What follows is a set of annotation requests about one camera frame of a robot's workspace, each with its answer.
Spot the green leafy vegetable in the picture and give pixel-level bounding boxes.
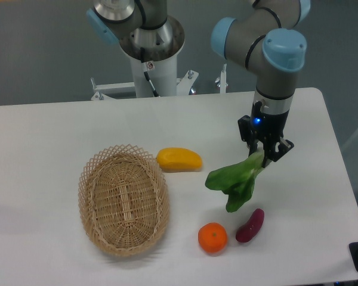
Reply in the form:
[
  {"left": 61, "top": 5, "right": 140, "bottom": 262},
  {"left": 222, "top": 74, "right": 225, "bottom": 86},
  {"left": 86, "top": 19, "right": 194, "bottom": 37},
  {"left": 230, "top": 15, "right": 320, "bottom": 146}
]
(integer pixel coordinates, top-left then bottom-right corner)
[{"left": 205, "top": 150, "right": 264, "bottom": 213}]

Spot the purple sweet potato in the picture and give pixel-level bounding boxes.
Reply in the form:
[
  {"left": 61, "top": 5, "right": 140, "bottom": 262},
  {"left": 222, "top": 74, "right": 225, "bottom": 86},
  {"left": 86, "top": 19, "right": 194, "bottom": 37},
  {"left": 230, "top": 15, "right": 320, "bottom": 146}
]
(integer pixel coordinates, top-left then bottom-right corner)
[{"left": 235, "top": 209, "right": 265, "bottom": 243}]

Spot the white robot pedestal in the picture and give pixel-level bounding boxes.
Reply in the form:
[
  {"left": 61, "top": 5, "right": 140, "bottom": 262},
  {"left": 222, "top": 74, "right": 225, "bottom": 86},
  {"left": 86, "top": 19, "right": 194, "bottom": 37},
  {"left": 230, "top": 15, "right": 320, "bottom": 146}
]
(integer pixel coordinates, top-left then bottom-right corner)
[{"left": 129, "top": 55, "right": 177, "bottom": 98}]

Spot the yellow mango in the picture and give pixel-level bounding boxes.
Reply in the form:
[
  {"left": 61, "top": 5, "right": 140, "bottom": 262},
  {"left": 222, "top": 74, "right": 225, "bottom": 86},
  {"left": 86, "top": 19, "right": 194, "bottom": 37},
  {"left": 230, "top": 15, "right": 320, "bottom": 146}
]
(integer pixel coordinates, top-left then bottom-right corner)
[{"left": 156, "top": 147, "right": 203, "bottom": 172}]

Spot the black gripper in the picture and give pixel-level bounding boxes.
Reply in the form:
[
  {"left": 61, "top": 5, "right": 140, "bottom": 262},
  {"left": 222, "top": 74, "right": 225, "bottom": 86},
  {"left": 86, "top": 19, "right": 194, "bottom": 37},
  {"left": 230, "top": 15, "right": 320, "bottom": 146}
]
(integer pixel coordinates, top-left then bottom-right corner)
[{"left": 237, "top": 102, "right": 294, "bottom": 168}]

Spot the black cable on pedestal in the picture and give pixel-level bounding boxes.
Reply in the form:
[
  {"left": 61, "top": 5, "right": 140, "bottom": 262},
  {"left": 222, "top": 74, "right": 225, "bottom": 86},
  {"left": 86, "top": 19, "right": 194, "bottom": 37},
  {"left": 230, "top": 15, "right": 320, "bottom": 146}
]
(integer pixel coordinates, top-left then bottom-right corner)
[{"left": 140, "top": 47, "right": 161, "bottom": 98}]

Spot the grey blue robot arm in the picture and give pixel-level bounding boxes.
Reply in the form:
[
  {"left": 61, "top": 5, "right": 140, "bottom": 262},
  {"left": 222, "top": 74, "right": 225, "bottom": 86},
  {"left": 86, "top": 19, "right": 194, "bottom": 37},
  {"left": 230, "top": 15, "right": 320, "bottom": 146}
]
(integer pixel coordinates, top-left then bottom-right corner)
[{"left": 86, "top": 1, "right": 311, "bottom": 167}]

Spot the orange tangerine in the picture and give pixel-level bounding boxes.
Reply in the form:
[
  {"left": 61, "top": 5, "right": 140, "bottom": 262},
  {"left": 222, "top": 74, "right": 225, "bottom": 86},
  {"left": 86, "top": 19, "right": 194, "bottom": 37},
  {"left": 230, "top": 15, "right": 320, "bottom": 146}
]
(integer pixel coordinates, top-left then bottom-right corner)
[{"left": 197, "top": 222, "right": 228, "bottom": 254}]

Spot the woven wicker basket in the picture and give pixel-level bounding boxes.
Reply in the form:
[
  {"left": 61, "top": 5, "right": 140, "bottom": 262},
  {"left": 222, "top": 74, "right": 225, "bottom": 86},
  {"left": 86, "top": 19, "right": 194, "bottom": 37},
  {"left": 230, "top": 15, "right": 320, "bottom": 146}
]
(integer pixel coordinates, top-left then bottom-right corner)
[{"left": 78, "top": 144, "right": 170, "bottom": 257}]

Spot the white metal base frame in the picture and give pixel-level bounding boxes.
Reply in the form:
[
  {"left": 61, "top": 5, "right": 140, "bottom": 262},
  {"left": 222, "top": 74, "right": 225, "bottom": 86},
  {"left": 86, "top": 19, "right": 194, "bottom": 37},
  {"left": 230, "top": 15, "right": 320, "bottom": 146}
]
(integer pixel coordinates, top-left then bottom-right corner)
[{"left": 91, "top": 63, "right": 228, "bottom": 101}]

